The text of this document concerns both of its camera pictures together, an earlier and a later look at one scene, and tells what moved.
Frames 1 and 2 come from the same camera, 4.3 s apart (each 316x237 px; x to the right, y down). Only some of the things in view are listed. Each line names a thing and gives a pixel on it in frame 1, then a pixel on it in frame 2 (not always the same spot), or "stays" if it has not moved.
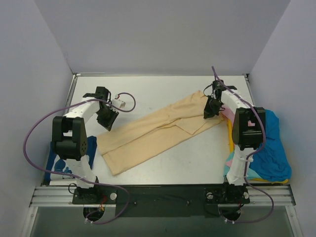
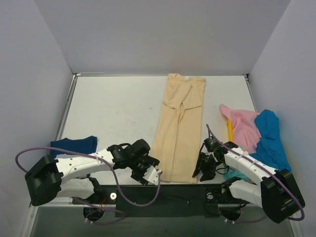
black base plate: x=163 y=201 stays
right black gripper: x=210 y=108 to x=207 y=162
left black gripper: x=108 y=121 to x=142 y=169
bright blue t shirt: x=271 y=162 stays
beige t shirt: x=128 y=143 to x=177 y=144
